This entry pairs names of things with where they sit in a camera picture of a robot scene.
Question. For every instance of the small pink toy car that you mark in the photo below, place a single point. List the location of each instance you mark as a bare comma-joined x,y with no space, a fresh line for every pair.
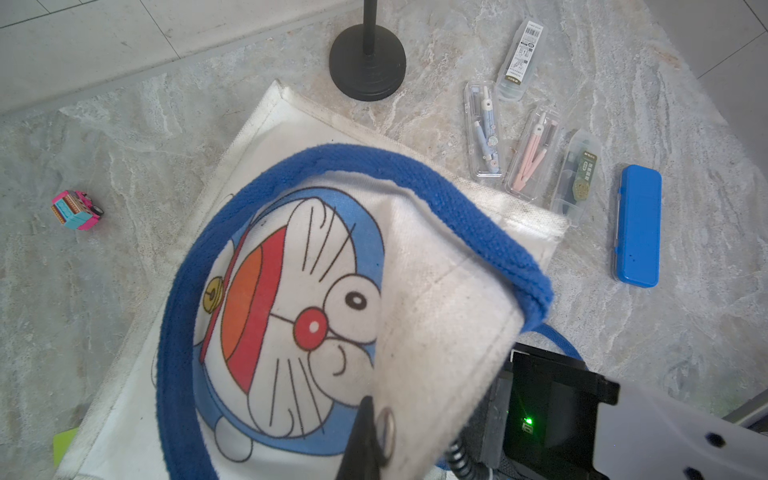
76,210

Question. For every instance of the green compass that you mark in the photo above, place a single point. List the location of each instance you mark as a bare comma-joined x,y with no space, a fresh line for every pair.
572,193

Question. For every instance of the black stand with pink ball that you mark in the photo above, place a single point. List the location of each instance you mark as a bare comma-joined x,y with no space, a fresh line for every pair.
367,62

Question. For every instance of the small green object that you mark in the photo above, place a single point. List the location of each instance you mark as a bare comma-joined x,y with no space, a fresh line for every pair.
61,443

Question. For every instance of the white canvas Doraemon bag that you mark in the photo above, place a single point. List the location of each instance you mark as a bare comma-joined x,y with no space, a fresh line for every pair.
333,265

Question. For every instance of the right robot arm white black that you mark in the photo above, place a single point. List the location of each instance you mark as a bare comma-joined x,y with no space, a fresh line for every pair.
546,416

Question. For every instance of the blue compass set box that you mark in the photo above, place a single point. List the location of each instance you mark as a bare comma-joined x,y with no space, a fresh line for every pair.
638,232

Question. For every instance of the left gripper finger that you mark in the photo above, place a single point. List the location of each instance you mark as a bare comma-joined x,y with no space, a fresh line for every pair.
363,457

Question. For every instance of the pink compass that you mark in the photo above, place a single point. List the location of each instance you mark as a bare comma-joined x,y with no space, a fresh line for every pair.
530,169

